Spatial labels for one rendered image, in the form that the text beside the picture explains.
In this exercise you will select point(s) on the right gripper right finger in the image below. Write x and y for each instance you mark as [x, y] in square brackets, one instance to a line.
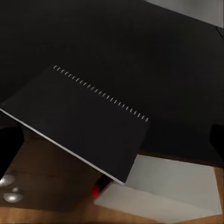
[217, 139]

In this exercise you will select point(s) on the notebook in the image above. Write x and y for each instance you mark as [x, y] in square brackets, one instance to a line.
[81, 120]

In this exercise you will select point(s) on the desk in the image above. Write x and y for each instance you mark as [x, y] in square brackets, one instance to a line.
[165, 65]

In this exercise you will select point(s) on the desktop computer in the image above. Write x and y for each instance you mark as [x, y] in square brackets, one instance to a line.
[164, 190]

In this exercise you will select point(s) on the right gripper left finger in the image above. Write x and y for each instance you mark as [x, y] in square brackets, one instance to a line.
[11, 140]

